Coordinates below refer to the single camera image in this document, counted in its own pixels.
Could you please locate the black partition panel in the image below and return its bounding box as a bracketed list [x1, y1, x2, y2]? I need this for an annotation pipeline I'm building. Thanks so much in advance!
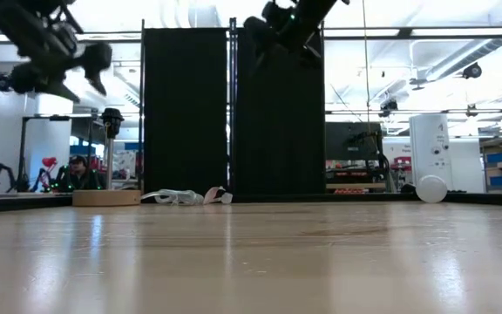
[234, 27, 326, 195]
[141, 27, 229, 195]

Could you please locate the clear white lamp cable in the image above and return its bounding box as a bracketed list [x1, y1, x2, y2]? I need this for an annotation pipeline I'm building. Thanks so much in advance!
[140, 188, 205, 207]

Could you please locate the black aluminium table frame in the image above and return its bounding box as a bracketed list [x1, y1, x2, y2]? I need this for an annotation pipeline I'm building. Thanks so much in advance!
[0, 191, 502, 215]

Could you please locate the person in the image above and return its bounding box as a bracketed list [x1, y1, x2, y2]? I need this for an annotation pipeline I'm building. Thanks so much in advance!
[60, 154, 106, 192]

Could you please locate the white lightbulb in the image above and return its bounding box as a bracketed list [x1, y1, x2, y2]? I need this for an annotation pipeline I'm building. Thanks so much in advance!
[415, 174, 449, 205]

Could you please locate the black monitor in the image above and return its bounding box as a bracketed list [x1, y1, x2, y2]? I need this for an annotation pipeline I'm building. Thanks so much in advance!
[324, 121, 384, 162]

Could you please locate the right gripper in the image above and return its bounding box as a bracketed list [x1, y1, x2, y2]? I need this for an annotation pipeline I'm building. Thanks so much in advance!
[243, 1, 323, 75]

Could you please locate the black standing desk frame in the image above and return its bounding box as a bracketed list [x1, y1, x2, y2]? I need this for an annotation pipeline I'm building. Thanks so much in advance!
[17, 113, 100, 194]

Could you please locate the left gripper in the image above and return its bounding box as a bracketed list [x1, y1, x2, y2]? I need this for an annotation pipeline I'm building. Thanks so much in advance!
[9, 41, 114, 105]

